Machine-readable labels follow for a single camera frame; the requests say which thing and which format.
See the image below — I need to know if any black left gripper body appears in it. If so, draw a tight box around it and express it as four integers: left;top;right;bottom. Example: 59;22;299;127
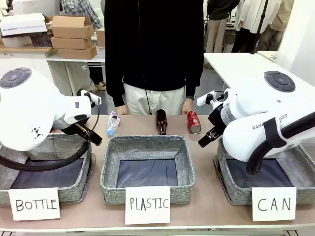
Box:
64;120;91;139

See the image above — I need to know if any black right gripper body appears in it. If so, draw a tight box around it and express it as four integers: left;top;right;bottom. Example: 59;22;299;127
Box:
208;106;228;135

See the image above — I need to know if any red drink can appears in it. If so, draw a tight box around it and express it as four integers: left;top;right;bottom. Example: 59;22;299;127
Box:
187;110;202;134

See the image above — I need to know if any small plastic bottle blue cap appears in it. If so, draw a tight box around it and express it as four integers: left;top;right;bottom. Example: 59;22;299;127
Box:
106;110;122;138

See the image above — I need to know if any brown glass bottle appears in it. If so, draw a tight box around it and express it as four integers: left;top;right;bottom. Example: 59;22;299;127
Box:
155;109;168;136

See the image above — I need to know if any person right forearm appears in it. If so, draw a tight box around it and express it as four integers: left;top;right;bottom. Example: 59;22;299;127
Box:
105;71;126;108

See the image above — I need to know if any person left forearm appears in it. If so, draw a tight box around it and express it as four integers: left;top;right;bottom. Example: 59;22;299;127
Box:
185;68;204;100

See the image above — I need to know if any grey fabric basket bottle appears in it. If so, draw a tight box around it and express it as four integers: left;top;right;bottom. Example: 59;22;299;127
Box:
0;133;97;207

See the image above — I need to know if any grey fabric basket can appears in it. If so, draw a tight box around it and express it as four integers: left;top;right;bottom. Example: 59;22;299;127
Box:
213;137;315;206

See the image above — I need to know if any grey fabric basket plastic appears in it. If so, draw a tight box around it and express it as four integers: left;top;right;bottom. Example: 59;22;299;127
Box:
100;134;196;206

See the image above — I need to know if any paper sign CAN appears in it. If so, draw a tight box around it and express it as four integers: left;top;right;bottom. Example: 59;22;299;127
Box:
251;187;297;222

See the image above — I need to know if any person left hand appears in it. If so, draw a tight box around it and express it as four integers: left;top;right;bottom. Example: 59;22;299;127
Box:
182;97;194;116

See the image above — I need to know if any person right hand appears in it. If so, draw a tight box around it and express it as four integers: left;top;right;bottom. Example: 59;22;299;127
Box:
115;105;128;117

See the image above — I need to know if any white desk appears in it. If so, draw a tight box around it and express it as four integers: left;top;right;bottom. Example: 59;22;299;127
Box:
46;54;106;97

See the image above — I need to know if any flat cardboard box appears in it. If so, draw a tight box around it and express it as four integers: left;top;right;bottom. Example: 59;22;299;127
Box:
50;36;93;50
57;45;98;60

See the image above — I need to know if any paper sign BOTTLE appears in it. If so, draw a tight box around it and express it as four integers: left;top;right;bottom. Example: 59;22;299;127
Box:
8;187;61;221

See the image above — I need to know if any paper sign PLASTIC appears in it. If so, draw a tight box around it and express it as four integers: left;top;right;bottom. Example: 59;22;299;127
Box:
124;186;171;225

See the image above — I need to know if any wooden shelf board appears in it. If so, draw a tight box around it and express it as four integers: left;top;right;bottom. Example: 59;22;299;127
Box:
0;46;58;54

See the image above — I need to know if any dark plastic crate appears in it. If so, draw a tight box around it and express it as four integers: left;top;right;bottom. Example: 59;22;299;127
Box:
30;32;54;48

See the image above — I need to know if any person in dark jacket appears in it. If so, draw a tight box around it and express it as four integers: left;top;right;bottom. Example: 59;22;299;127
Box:
205;0;240;54

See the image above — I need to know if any small cardboard box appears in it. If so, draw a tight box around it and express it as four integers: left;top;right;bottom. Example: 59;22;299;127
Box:
95;28;106;48

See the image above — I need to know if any person in black sweater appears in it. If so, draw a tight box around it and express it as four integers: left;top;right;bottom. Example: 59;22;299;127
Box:
104;0;205;116

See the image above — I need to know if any black tripod pole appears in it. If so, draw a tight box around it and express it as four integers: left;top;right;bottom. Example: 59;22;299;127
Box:
249;0;269;55

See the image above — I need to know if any large open cardboard box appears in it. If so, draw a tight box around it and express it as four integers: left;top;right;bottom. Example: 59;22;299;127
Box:
51;15;95;39

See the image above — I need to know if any person in white shirt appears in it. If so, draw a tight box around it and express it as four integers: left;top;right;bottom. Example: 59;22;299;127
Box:
231;0;271;54

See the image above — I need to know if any person in beige jacket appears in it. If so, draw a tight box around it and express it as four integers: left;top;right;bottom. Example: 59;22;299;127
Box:
257;0;295;52

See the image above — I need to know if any white printed box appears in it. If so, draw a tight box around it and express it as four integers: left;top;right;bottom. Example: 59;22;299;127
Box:
0;12;48;38

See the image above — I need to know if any person in plaid shirt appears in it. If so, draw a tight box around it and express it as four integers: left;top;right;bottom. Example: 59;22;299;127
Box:
60;0;103;30

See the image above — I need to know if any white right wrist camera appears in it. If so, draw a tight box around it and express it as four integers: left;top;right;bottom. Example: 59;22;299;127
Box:
196;90;225;107

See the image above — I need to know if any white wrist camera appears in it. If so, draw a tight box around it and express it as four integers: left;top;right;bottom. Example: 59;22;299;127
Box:
78;89;102;108
196;90;225;107

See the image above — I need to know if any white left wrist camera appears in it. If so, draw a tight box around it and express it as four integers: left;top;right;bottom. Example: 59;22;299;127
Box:
78;89;102;108

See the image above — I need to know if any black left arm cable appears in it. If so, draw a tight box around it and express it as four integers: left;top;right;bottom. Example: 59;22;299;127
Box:
0;97;102;173

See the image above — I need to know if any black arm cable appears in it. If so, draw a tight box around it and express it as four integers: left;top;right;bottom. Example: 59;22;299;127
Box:
246;117;315;176
0;97;102;173

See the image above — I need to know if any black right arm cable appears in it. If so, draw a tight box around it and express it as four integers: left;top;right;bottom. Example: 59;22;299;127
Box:
246;117;315;176

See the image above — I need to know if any thin black cord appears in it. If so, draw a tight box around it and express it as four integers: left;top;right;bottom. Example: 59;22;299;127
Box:
144;88;153;116

